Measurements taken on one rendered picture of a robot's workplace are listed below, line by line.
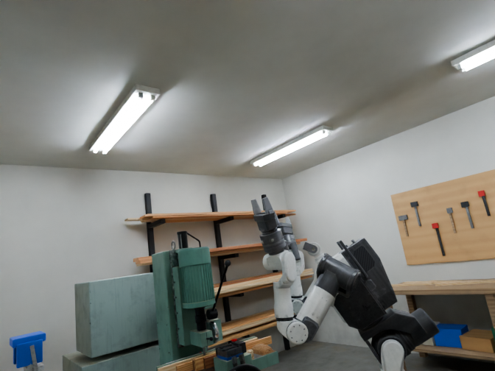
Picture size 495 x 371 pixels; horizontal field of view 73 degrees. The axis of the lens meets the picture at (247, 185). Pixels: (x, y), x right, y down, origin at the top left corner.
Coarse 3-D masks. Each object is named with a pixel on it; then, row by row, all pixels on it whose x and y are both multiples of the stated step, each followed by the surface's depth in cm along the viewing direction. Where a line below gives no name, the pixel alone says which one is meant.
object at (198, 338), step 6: (192, 330) 183; (210, 330) 176; (192, 336) 178; (198, 336) 173; (204, 336) 172; (210, 336) 173; (192, 342) 178; (198, 342) 173; (204, 342) 171; (210, 342) 173
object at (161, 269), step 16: (160, 256) 199; (160, 272) 198; (160, 288) 198; (160, 304) 198; (160, 320) 198; (160, 336) 197; (176, 336) 186; (160, 352) 198; (176, 352) 184; (192, 352) 189
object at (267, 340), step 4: (268, 336) 198; (256, 340) 193; (260, 340) 193; (264, 340) 195; (268, 340) 196; (248, 344) 189; (252, 344) 190; (248, 348) 188; (180, 364) 166; (184, 364) 167; (188, 364) 168; (192, 364) 169; (176, 368) 165; (180, 368) 165; (184, 368) 166; (188, 368) 167; (192, 368) 168
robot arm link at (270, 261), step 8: (264, 248) 128; (272, 248) 126; (280, 248) 126; (288, 248) 134; (264, 256) 133; (272, 256) 128; (280, 256) 126; (264, 264) 132; (272, 264) 129; (280, 264) 126
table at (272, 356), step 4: (276, 352) 180; (256, 356) 175; (260, 356) 174; (264, 356) 175; (268, 356) 176; (272, 356) 178; (276, 356) 179; (252, 360) 171; (256, 360) 172; (260, 360) 173; (264, 360) 175; (268, 360) 176; (272, 360) 177; (276, 360) 178; (256, 364) 171; (260, 364) 172; (264, 364) 174; (268, 364) 175; (272, 364) 176; (208, 368) 167; (212, 368) 166; (260, 368) 172
